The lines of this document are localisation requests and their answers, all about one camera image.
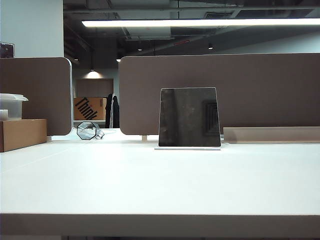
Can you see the black hanging coat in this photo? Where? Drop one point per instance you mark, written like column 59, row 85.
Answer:
column 112, row 112

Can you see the octagonal glass terrarium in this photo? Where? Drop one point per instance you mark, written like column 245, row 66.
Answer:
column 86, row 130

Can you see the Think printed cardboard box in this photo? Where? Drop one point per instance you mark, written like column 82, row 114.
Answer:
column 86, row 108

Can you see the pendant lamp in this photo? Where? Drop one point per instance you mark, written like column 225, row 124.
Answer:
column 92, row 72

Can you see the wide brown desk partition panel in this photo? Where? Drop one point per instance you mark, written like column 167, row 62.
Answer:
column 250, row 87

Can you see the long linear ceiling light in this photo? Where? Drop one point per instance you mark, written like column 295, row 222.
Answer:
column 200, row 23

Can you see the narrow brown desk partition panel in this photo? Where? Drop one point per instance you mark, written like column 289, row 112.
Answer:
column 37, row 95

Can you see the brown cardboard box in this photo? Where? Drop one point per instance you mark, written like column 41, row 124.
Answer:
column 22, row 135

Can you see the clear plastic storage container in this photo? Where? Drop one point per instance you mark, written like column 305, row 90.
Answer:
column 11, row 105

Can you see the wall mounted switch plate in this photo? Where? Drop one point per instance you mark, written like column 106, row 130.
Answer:
column 6, row 50

